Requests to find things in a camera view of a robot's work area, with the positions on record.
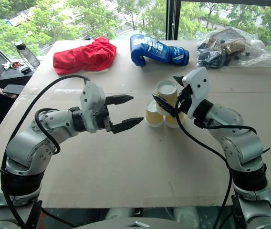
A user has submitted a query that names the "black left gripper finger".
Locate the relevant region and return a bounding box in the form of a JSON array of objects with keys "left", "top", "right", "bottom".
[
  {"left": 105, "top": 94, "right": 135, "bottom": 106},
  {"left": 112, "top": 117, "right": 144, "bottom": 134}
]

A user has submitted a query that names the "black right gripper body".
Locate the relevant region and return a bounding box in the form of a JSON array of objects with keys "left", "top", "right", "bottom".
[{"left": 177, "top": 85, "right": 194, "bottom": 115}]

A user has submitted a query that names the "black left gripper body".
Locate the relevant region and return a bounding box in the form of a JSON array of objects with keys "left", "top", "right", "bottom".
[{"left": 98, "top": 97, "right": 115, "bottom": 133}]

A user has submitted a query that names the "yellow paper cup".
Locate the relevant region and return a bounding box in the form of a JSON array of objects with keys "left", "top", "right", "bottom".
[
  {"left": 165, "top": 111, "right": 185, "bottom": 129},
  {"left": 156, "top": 80, "right": 178, "bottom": 115},
  {"left": 145, "top": 99, "right": 163, "bottom": 128}
]

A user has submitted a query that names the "blue boxing glove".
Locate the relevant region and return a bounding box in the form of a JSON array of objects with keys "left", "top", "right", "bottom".
[{"left": 129, "top": 33, "right": 189, "bottom": 68}]

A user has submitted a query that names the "red crumpled cloth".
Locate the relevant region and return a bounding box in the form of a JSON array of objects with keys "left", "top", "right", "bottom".
[{"left": 52, "top": 36, "right": 117, "bottom": 76}]

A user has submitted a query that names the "clear plastic bag with parts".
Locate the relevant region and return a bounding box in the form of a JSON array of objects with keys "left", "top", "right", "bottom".
[{"left": 195, "top": 26, "right": 271, "bottom": 70}]

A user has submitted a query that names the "clear water bottle black cap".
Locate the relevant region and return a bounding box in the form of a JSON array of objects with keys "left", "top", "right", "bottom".
[{"left": 14, "top": 41, "right": 41, "bottom": 70}]

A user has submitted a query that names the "red and white key bundle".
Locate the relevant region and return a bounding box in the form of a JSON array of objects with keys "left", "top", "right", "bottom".
[{"left": 2, "top": 61, "right": 23, "bottom": 71}]

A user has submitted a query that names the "grey rounded shape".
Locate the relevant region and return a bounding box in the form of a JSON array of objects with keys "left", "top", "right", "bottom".
[{"left": 173, "top": 206, "right": 201, "bottom": 229}]

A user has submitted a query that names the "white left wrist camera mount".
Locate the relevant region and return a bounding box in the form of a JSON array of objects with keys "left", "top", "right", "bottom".
[{"left": 79, "top": 81, "right": 107, "bottom": 134}]

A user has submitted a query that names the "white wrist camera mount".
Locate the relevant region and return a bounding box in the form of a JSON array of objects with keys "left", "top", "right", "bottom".
[
  {"left": 79, "top": 81, "right": 107, "bottom": 134},
  {"left": 181, "top": 67, "right": 210, "bottom": 119}
]

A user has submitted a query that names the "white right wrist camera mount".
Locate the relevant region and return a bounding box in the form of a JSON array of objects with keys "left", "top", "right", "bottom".
[{"left": 181, "top": 67, "right": 210, "bottom": 119}]

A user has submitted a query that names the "black window frame post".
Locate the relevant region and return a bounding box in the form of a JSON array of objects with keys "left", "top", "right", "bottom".
[{"left": 166, "top": 0, "right": 182, "bottom": 41}]

